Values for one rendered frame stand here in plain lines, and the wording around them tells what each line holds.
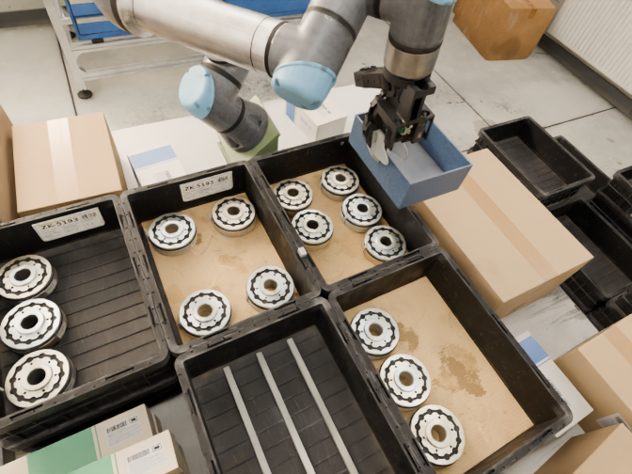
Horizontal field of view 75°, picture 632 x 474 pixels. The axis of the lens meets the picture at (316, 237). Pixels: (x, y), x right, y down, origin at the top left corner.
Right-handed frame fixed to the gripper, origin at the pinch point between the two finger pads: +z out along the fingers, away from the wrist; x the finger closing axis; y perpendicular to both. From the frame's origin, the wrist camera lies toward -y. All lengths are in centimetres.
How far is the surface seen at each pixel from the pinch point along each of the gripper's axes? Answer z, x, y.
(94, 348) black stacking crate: 23, -62, 6
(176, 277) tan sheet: 25, -44, -4
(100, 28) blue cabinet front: 70, -51, -194
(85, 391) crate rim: 13, -61, 18
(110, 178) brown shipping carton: 21, -52, -34
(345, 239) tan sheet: 28.5, -4.1, -0.3
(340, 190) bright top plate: 26.1, 0.6, -13.0
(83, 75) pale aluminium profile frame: 93, -69, -191
